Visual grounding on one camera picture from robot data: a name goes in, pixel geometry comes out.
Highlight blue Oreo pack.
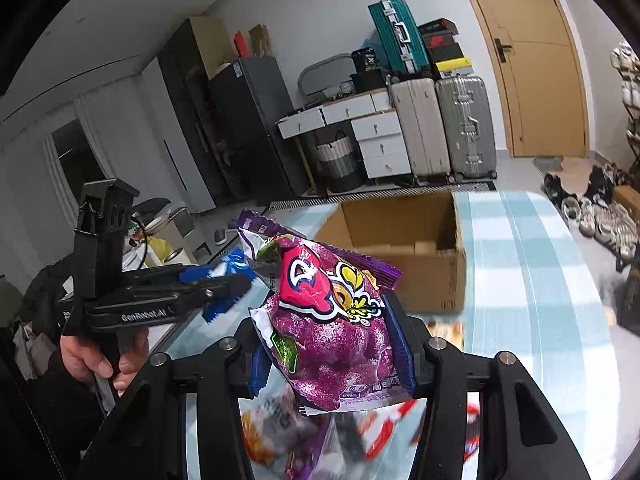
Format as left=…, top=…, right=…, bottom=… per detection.
left=190, top=247, right=256, bottom=323

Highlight purple candy bag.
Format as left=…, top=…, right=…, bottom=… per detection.
left=235, top=209, right=410, bottom=416

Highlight person's left hand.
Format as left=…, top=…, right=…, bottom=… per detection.
left=60, top=327, right=149, bottom=396

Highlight white thermos cup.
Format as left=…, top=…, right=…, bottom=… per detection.
left=163, top=248, right=193, bottom=266

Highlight black refrigerator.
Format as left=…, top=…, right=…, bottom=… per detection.
left=209, top=56, right=310, bottom=204

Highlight checkered tablecloth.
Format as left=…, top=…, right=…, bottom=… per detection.
left=165, top=191, right=620, bottom=479

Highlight striped laundry basket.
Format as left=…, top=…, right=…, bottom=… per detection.
left=314, top=130, right=364, bottom=193

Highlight SF cardboard box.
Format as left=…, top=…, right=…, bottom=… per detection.
left=314, top=191, right=466, bottom=314

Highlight white drawer desk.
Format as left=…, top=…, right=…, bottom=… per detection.
left=277, top=89, right=414, bottom=196

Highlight beige suitcase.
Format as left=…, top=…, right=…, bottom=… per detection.
left=390, top=78, right=451, bottom=179

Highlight silver suitcase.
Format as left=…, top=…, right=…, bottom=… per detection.
left=435, top=75, right=497, bottom=181

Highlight teal suitcase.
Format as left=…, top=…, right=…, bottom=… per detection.
left=368, top=0, right=431, bottom=75

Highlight stacked shoe boxes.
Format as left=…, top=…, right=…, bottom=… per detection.
left=418, top=18, right=474, bottom=78

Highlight wooden door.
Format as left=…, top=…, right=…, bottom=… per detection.
left=471, top=0, right=589, bottom=157

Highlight shoe rack with shoes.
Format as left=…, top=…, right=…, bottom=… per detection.
left=610, top=42, right=640, bottom=174

